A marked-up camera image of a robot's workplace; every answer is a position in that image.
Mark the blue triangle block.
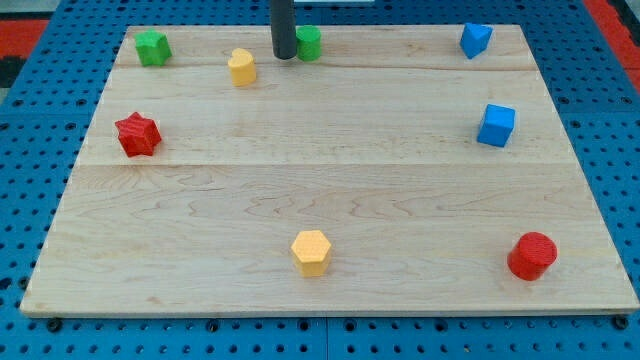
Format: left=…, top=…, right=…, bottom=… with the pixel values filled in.
left=459, top=23, right=493, bottom=59

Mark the green cylinder block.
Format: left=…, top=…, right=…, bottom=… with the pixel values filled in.
left=296, top=25, right=322, bottom=62

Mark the yellow hexagon block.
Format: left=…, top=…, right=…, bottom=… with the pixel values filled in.
left=290, top=230, right=332, bottom=277

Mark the red star block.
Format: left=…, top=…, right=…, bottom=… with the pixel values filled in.
left=115, top=112, right=162, bottom=157

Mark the blue cube block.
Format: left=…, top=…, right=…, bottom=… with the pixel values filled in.
left=476, top=104, right=516, bottom=148

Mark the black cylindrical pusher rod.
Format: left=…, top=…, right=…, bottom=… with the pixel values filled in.
left=269, top=0, right=297, bottom=60

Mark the yellow heart block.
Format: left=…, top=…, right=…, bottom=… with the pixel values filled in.
left=227, top=48, right=257, bottom=87

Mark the green star block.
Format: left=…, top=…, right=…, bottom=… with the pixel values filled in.
left=134, top=29, right=172, bottom=66

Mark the light wooden board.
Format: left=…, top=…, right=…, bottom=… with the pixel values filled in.
left=21, top=25, right=639, bottom=318

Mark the red cylinder block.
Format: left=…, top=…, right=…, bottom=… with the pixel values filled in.
left=507, top=232, right=558, bottom=281

